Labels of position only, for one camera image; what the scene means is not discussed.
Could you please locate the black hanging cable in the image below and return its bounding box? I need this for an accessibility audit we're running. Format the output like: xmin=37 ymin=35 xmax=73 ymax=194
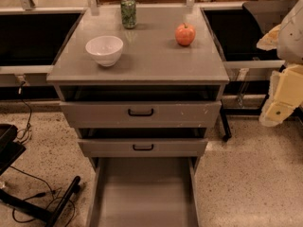
xmin=16 ymin=80 xmax=34 ymax=144

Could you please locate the grey open bottom drawer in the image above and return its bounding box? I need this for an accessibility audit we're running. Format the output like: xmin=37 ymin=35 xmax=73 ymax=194
xmin=85 ymin=157 xmax=201 ymax=227

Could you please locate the black chair base left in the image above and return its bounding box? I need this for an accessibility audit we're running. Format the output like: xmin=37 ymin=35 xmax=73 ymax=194
xmin=0 ymin=124 xmax=80 ymax=227

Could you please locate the white ceramic bowl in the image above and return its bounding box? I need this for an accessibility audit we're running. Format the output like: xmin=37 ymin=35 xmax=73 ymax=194
xmin=85 ymin=36 xmax=124 ymax=67

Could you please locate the black table right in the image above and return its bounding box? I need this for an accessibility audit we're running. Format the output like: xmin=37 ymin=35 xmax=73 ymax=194
xmin=220 ymin=0 xmax=303 ymax=143

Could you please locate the red apple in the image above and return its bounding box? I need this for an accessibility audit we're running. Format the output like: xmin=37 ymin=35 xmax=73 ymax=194
xmin=175 ymin=23 xmax=196 ymax=46

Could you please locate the green soda can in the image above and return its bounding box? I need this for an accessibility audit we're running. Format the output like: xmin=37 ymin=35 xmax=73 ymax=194
xmin=120 ymin=0 xmax=136 ymax=29

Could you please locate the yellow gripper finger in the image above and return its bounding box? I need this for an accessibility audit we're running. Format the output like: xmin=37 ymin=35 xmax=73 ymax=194
xmin=257 ymin=25 xmax=280 ymax=51
xmin=259 ymin=63 xmax=303 ymax=127

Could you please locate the black floor cable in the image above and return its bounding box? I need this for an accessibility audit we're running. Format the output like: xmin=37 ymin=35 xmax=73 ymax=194
xmin=9 ymin=166 xmax=77 ymax=225

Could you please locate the grey drawer cabinet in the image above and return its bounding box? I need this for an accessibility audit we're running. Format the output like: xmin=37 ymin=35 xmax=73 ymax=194
xmin=46 ymin=4 xmax=230 ymax=172

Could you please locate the grey middle drawer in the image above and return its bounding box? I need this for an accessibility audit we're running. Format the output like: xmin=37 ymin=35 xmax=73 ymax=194
xmin=78 ymin=138 xmax=207 ymax=157

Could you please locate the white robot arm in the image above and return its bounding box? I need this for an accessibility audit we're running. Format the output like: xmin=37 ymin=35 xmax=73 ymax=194
xmin=257 ymin=0 xmax=303 ymax=127

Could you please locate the grey top drawer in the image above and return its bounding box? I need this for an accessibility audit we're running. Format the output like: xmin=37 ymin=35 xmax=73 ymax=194
xmin=61 ymin=101 xmax=221 ymax=128

